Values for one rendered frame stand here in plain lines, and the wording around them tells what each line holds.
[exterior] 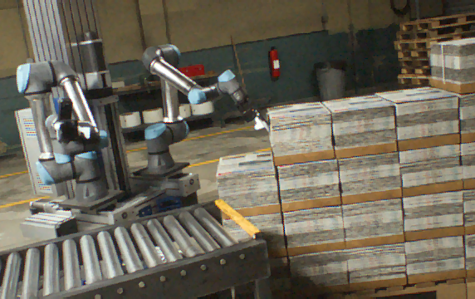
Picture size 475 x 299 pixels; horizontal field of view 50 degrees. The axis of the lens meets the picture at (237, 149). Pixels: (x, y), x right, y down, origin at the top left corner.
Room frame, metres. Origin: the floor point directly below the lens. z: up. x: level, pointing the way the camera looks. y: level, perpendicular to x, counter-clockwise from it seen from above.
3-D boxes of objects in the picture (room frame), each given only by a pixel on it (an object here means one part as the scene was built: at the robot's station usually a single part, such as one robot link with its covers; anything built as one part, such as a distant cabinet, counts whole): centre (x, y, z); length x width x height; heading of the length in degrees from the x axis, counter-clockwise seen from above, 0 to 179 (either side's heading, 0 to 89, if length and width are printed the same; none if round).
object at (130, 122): (8.44, 1.08, 0.55); 1.80 x 0.70 x 1.09; 108
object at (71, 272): (1.62, 0.61, 0.77); 0.47 x 0.05 x 0.05; 18
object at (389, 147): (2.50, -0.61, 0.86); 0.38 x 0.29 x 0.04; 178
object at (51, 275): (1.60, 0.67, 0.77); 0.47 x 0.05 x 0.05; 18
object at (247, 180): (2.51, -0.47, 0.42); 1.17 x 0.39 x 0.83; 87
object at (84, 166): (2.30, 0.71, 0.98); 0.13 x 0.12 x 0.14; 120
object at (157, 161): (2.71, 0.42, 0.87); 0.15 x 0.15 x 0.10
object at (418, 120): (2.49, -0.90, 0.95); 0.38 x 0.29 x 0.23; 179
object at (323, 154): (2.42, -0.31, 0.86); 0.29 x 0.16 x 0.04; 88
